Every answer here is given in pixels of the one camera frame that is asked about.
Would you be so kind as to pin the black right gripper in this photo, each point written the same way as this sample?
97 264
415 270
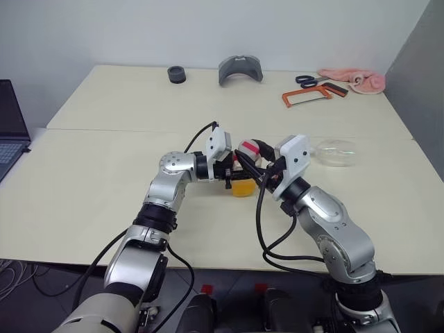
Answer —
275 173

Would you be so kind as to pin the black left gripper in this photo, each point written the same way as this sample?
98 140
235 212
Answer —
223 170

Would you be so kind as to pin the clear bottle with red tape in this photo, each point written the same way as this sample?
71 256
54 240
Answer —
244 189

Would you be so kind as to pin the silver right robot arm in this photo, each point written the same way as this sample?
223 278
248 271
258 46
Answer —
333 211

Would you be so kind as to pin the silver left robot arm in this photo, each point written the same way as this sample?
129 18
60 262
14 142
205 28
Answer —
170 187

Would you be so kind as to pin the clear plastic bowl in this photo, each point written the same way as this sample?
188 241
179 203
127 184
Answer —
338 154

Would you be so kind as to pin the orange hacksaw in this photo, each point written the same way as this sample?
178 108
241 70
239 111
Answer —
308 94

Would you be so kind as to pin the grey curved visor shell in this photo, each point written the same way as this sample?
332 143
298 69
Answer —
239 69

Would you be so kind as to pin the red square marker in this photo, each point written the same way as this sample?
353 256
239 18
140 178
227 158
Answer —
206 289
261 287

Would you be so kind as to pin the pink towel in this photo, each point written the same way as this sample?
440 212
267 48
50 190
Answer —
364 80

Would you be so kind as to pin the dark rounded shape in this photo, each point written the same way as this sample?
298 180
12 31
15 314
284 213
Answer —
279 312
199 314

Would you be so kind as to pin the grey partition panel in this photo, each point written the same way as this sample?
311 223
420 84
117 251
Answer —
419 69

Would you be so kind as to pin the dark laptop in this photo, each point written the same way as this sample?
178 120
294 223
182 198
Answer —
10 132

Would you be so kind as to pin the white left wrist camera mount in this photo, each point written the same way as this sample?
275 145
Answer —
216 142

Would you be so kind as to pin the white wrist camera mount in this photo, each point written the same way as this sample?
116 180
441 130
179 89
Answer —
295 152
216 142

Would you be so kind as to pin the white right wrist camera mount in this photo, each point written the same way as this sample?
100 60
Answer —
295 152

